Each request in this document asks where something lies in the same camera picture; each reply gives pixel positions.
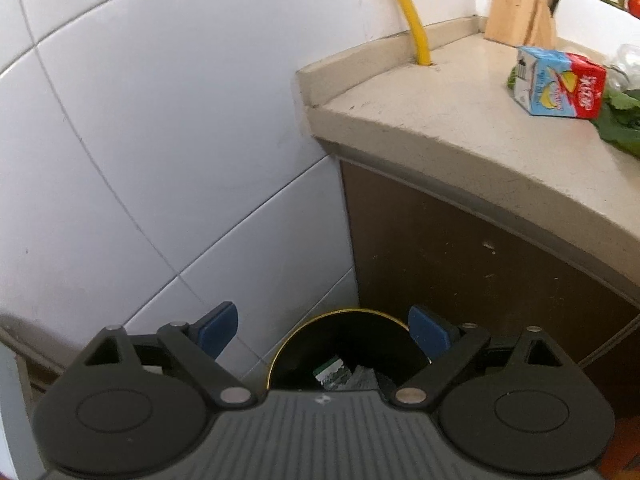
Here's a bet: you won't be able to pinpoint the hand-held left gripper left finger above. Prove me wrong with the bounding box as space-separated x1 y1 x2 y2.
55 301 256 408

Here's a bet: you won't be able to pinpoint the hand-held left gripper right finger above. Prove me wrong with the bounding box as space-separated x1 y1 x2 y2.
392 305 596 408

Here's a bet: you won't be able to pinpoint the black trash bin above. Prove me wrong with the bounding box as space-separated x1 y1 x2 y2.
267 307 432 392

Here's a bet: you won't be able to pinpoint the trash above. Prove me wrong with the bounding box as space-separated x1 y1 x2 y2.
312 356 354 391

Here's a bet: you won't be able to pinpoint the brown cabinet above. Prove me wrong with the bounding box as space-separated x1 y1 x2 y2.
340 157 640 401

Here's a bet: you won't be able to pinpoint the crumpled grey plastic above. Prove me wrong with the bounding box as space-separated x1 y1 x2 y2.
350 366 379 391

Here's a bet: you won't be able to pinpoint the red and blue juice carton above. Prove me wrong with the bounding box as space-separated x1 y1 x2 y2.
512 46 607 120

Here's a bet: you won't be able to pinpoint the leafy green vegetable scraps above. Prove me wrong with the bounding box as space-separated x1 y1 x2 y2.
506 66 640 158

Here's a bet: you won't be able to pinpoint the yellow pipe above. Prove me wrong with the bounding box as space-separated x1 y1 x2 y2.
384 0 435 67

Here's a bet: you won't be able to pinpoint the clear plastic bag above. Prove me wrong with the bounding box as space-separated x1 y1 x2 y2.
606 44 640 92

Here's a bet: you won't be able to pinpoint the wooden knife block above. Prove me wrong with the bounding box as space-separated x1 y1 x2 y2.
484 0 566 50

